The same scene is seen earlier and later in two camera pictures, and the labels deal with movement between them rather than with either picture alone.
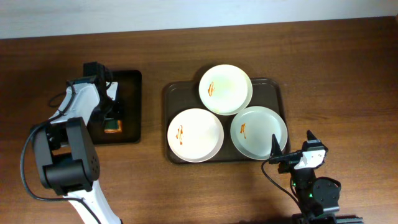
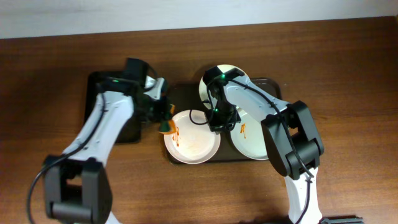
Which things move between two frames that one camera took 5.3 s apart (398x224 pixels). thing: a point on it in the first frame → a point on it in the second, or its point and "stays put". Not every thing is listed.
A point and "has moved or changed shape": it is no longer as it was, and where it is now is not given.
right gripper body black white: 290,158 → 222,123
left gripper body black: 109,112 → 162,112
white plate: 252,130 stays put
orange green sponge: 112,126 has moved or changed shape
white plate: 195,135 stays put
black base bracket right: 308,218 stays put
